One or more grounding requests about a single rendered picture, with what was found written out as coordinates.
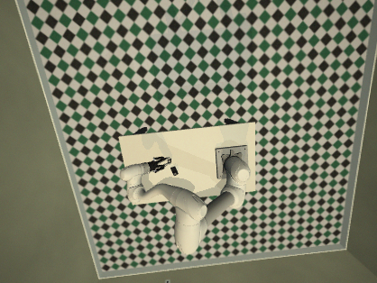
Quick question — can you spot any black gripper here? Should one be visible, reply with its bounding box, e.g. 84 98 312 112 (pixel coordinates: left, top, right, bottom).
147 157 171 173

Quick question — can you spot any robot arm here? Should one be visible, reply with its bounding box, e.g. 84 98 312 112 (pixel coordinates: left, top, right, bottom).
120 150 251 254

